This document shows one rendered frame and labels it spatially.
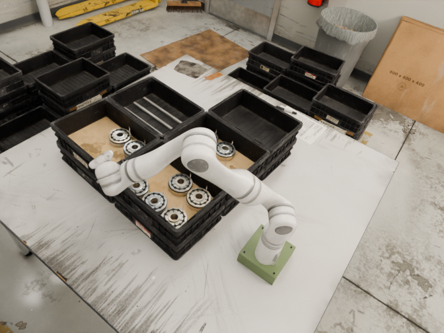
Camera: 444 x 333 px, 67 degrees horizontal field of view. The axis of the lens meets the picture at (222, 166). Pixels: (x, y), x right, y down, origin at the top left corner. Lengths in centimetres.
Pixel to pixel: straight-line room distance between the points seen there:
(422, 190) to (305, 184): 163
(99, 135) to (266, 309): 108
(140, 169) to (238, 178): 28
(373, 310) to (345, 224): 83
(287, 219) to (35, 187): 114
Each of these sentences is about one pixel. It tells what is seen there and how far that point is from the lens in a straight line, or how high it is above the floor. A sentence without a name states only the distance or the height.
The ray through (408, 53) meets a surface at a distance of 392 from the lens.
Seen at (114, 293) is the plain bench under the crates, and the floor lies 70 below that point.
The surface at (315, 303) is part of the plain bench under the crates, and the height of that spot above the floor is 70.
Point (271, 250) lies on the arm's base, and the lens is 129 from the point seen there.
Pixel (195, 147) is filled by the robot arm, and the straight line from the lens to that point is 85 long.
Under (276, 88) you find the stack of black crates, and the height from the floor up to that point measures 38.
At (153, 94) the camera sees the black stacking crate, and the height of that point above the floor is 83.
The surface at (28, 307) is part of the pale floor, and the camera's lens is 225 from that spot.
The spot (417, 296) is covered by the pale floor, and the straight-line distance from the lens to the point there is 262.
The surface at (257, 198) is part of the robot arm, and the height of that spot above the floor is 120.
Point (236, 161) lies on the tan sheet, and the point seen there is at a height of 83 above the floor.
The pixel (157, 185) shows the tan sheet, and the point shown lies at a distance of 148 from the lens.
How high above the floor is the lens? 198
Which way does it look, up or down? 47 degrees down
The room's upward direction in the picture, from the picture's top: 10 degrees clockwise
